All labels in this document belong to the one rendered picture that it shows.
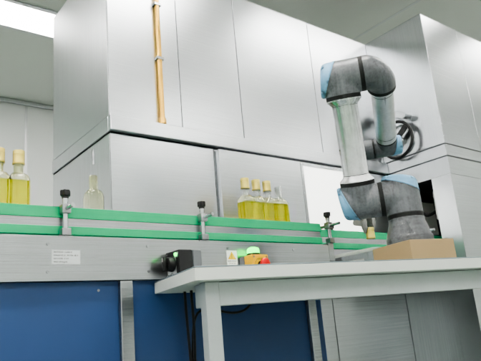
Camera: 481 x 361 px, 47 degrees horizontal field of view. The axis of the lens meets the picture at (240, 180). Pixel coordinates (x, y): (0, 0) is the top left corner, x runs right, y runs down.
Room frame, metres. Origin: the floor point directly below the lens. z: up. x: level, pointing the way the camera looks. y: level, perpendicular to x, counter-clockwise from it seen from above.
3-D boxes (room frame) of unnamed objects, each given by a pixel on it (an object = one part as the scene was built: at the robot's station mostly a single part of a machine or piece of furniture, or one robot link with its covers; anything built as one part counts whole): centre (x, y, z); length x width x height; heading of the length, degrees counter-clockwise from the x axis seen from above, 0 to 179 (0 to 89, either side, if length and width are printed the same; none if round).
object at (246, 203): (2.09, -0.02, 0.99); 0.06 x 0.06 x 0.21; 38
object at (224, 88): (2.91, -0.20, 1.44); 2.34 x 0.79 x 1.38; 129
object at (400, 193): (1.80, -0.53, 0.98); 0.13 x 0.12 x 0.14; 77
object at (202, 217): (1.76, 0.12, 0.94); 0.07 x 0.04 x 0.13; 39
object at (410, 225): (1.80, -0.53, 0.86); 0.15 x 0.15 x 0.10
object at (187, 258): (1.67, 0.19, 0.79); 0.08 x 0.08 x 0.08; 39
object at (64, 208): (1.47, 0.48, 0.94); 0.07 x 0.04 x 0.13; 39
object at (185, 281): (2.39, -0.25, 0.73); 1.58 x 1.52 x 0.04; 116
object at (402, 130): (2.80, -0.86, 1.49); 0.21 x 0.05 x 0.21; 39
